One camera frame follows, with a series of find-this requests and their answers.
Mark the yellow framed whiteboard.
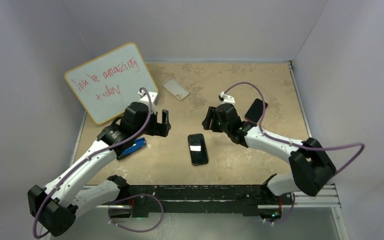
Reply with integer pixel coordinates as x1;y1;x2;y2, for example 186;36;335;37
64;42;159;125

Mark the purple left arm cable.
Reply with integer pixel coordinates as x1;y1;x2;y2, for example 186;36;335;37
32;87;153;239

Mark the black phone case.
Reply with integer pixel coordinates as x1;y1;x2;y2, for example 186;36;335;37
187;133;209;167

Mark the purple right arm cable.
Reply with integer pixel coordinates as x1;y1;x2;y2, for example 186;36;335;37
219;81;366;175

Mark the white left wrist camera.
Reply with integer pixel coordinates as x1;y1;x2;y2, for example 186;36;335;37
137;90;159;108

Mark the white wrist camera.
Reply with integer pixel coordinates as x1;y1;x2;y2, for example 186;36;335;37
137;90;159;108
218;91;236;105

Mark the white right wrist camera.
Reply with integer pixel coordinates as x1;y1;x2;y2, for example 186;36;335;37
218;91;236;105

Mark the clear phone case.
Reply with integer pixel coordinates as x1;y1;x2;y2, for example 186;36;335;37
162;78;190;101

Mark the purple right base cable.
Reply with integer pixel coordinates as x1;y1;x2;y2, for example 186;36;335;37
262;193;297;226

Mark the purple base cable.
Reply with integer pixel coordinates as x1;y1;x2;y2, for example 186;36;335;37
107;193;164;233
262;193;297;226

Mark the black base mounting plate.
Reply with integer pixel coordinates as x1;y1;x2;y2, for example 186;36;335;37
108;175;293;221

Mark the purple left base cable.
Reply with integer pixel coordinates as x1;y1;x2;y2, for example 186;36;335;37
107;193;164;233

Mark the black smartphone white edge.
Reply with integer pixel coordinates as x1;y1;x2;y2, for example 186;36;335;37
189;135;208;165

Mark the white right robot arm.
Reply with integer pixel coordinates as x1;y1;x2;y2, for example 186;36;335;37
202;103;337;204

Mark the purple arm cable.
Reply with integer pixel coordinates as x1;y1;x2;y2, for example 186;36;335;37
219;81;366;175
32;87;153;239

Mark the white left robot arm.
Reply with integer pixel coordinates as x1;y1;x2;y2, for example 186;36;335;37
27;102;171;239

